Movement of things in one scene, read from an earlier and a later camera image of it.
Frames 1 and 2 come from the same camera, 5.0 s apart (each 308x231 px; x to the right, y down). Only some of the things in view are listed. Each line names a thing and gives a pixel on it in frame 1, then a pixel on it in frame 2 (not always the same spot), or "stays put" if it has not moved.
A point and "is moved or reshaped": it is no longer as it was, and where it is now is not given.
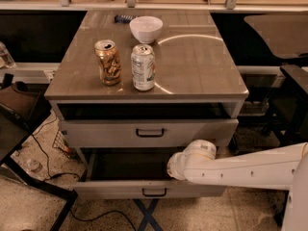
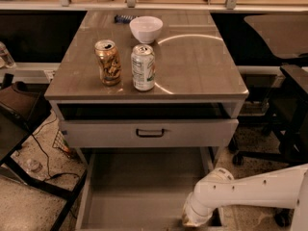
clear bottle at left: (6, 56) stays put
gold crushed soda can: (110, 62) stays put
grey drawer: (137, 173) is moved or reshaped
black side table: (23, 110) stays put
